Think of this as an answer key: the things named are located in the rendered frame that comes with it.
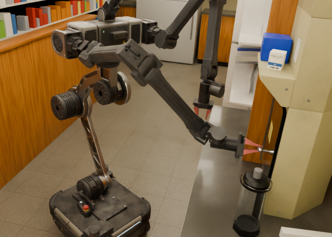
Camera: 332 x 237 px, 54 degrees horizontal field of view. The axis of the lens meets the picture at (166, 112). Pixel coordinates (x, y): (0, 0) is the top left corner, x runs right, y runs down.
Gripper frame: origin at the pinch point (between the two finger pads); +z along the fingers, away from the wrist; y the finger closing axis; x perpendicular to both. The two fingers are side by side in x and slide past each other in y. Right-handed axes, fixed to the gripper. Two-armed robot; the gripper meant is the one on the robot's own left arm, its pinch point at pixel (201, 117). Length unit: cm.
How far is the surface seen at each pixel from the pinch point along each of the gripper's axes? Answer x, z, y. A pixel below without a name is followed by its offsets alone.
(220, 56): 456, 87, -12
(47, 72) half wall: 118, 33, -162
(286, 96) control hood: -46, -34, 31
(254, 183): -60, -7, 25
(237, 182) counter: -27.8, 16.3, 21.5
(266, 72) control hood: -42, -41, 23
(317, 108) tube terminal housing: -46, -32, 41
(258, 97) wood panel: -8.9, -18.5, 25.3
